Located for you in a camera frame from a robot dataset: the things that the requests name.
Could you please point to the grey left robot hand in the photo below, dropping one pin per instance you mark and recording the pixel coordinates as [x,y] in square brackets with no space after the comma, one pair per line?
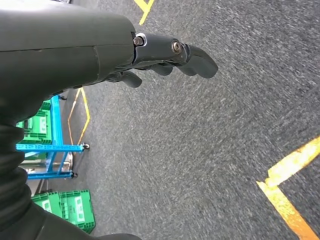
[62,49]

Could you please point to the blue metal shelf rack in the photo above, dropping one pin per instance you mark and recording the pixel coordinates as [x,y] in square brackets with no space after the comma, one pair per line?
[56,122]

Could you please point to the yellow floor tape marking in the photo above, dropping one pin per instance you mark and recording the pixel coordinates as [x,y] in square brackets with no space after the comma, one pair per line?
[145,11]
[284,205]
[86,112]

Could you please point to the dark grey robot body shell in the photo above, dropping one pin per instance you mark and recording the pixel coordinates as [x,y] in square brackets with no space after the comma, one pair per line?
[50,228]

